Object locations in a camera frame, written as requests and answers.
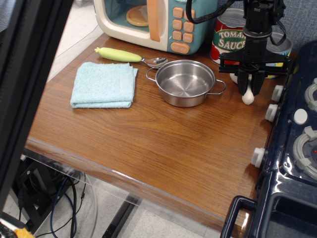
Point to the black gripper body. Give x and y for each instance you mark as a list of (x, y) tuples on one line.
[(255, 57)]

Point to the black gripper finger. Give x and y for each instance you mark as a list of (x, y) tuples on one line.
[(257, 81), (243, 80)]

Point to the plush mushroom toy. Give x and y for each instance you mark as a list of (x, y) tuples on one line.
[(248, 97)]

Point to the stainless steel pot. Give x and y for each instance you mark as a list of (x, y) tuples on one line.
[(186, 83)]

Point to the light blue folded towel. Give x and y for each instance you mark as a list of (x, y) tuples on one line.
[(104, 86)]

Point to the pineapple slices can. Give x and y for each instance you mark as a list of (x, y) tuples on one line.
[(284, 49)]

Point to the tomato sauce can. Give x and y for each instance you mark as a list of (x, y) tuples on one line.
[(228, 33)]

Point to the toy microwave oven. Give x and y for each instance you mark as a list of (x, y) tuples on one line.
[(156, 24)]

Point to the dark blue toy stove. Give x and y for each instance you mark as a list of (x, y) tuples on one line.
[(286, 201)]

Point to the yellow object at corner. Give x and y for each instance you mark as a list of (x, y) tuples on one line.
[(22, 233)]

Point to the spoon with green handle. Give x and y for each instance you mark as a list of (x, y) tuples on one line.
[(124, 56)]

